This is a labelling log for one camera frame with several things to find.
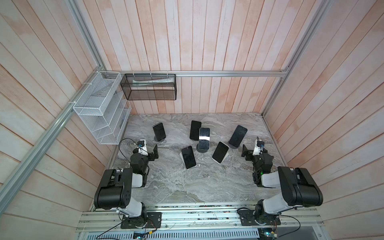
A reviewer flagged dark round centre stand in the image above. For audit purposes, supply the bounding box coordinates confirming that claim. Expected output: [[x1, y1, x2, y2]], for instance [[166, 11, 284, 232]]
[[196, 144, 208, 153]]

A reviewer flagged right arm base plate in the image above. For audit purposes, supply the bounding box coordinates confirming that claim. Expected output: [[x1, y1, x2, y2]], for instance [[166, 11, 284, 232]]
[[237, 208, 281, 226]]

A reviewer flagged round black phone stand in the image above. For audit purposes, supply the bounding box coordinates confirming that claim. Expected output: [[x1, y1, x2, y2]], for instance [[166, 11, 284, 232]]
[[154, 136, 166, 142]]

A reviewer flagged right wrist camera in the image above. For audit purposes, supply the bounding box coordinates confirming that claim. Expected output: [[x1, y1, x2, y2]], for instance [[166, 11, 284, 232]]
[[253, 139, 265, 156]]

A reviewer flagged black wire mesh basket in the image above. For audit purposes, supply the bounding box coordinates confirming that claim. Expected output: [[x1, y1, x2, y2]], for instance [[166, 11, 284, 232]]
[[120, 73, 178, 101]]

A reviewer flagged white wire mesh shelf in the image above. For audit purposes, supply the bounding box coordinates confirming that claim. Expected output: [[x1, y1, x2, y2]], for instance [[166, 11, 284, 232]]
[[73, 71, 132, 145]]

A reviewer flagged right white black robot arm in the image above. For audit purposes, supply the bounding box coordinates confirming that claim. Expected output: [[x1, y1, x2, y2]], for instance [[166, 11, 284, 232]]
[[242, 145, 324, 223]]

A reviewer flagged white folding phone stand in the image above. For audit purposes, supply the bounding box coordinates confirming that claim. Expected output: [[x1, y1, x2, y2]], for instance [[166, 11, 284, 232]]
[[180, 153, 197, 169]]

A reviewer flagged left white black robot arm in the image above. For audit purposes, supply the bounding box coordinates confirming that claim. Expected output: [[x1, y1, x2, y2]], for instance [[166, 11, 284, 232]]
[[94, 141, 159, 221]]

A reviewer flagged aluminium front rail frame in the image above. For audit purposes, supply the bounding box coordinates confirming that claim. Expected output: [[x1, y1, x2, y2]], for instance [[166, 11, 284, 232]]
[[75, 202, 330, 240]]

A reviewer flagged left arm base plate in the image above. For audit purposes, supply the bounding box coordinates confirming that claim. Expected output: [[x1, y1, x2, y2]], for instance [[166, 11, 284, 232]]
[[121, 212, 162, 230]]

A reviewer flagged centre reflective black phone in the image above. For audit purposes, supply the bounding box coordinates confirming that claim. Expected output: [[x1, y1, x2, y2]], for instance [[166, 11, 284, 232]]
[[199, 128, 211, 150]]

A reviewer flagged far right phone stand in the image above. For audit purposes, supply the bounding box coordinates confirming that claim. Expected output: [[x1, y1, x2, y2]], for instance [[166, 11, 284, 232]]
[[227, 142, 239, 149]]

